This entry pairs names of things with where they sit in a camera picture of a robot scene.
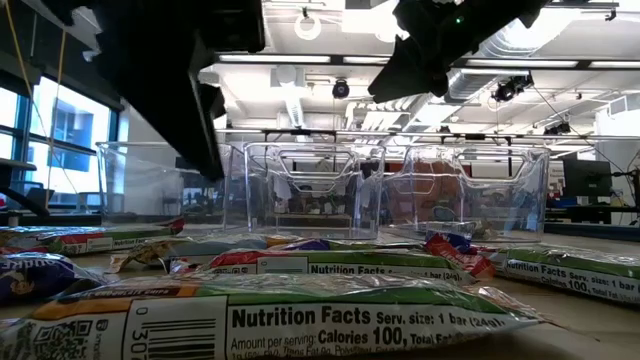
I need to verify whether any silver ventilation duct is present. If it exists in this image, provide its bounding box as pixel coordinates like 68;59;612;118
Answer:
444;19;586;104

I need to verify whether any blue framed window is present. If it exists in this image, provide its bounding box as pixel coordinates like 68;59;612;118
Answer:
0;74;120;211

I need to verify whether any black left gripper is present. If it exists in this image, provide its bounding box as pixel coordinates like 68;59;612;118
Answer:
42;0;266;182

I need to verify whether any black horizontal rail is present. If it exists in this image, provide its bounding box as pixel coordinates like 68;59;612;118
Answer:
214;127;640;142

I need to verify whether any black monitor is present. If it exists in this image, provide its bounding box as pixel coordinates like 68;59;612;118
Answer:
562;158;614;199

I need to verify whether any clear plastic bin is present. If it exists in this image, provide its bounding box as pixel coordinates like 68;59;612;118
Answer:
382;144;551;244
243;142;386;241
96;141;236;236

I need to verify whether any black ceiling light rail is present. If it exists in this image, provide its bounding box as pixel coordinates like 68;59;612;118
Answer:
214;52;640;69

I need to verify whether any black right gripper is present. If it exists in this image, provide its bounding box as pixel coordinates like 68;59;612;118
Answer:
368;29;456;103

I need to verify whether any white ring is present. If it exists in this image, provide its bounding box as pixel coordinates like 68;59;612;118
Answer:
293;10;323;42

